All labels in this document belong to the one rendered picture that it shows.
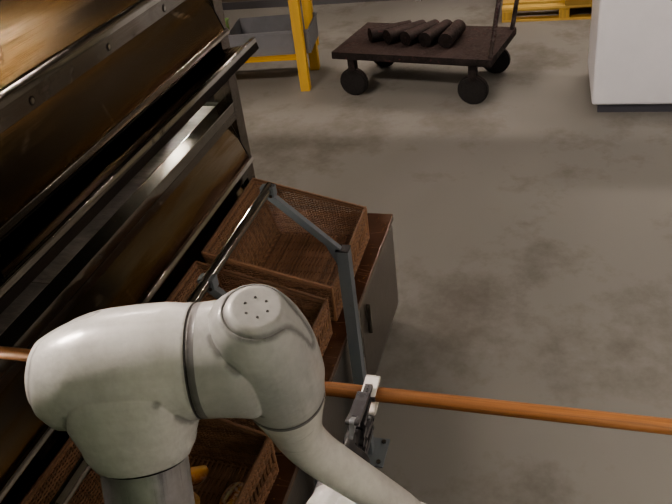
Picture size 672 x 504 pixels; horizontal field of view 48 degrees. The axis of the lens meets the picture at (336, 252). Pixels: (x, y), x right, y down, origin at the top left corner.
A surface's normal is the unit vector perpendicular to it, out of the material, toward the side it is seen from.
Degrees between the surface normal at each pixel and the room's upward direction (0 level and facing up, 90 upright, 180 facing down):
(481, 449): 0
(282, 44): 90
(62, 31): 70
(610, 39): 90
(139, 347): 33
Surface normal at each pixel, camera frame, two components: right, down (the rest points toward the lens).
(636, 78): -0.23, 0.56
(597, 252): -0.11, -0.83
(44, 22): 0.86, -0.23
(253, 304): 0.06, -0.64
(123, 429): -0.04, 0.27
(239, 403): 0.18, 0.71
